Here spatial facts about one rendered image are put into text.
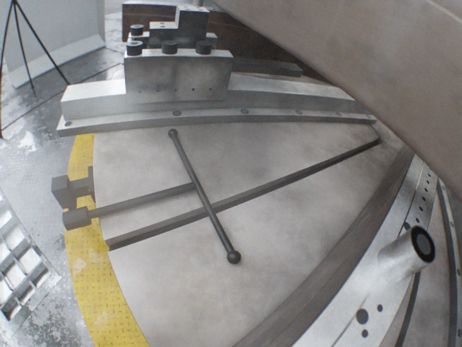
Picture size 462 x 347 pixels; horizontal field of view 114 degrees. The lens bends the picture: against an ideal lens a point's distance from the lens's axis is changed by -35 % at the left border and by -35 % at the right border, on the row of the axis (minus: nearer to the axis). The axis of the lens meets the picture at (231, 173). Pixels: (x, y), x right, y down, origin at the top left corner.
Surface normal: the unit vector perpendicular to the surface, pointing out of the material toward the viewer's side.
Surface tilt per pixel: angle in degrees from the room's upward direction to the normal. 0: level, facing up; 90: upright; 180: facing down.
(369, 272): 0
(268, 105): 90
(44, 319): 0
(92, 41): 37
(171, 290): 0
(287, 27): 90
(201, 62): 90
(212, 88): 90
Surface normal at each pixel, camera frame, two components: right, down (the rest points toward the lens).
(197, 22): 0.30, 0.76
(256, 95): 0.34, 0.51
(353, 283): 0.19, -0.64
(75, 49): 0.67, -0.22
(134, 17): -0.08, 0.74
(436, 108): -0.79, 0.35
